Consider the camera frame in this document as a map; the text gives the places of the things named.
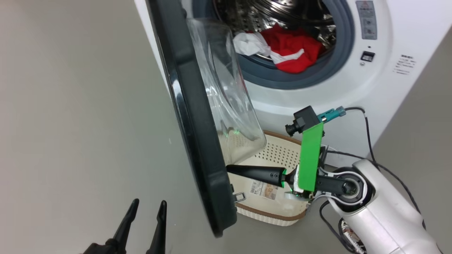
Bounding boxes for basket barcode product label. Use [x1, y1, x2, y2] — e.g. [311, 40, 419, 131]
[250, 180, 278, 200]

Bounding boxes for thin black cable loop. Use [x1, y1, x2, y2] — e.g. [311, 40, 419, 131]
[319, 200, 357, 254]

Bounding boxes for grey warning sticker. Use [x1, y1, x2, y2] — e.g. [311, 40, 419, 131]
[356, 0, 377, 40]

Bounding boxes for grey rubber door gasket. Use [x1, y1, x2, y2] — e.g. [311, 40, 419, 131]
[192, 0, 355, 90]

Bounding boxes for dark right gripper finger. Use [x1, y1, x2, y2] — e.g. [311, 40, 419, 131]
[226, 165, 286, 187]

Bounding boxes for stainless steel washer drum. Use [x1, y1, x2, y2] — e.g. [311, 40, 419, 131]
[214, 0, 336, 57]

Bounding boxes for red garment white stripes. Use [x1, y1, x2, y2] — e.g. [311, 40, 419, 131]
[247, 24, 324, 74]

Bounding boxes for white front-load washing machine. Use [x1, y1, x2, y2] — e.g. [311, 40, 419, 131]
[134, 0, 452, 166]

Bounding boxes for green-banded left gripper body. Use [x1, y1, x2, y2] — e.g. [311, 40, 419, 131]
[83, 239, 127, 254]

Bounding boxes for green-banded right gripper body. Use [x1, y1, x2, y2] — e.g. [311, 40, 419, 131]
[284, 122, 325, 202]

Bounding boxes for cream perforated laundry basket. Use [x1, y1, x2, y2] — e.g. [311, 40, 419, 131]
[226, 130, 311, 226]

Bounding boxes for black glass washer door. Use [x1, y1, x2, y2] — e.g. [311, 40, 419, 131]
[147, 0, 267, 237]

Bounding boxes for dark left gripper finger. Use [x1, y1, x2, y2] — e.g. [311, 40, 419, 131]
[147, 200, 167, 254]
[113, 199, 140, 247]

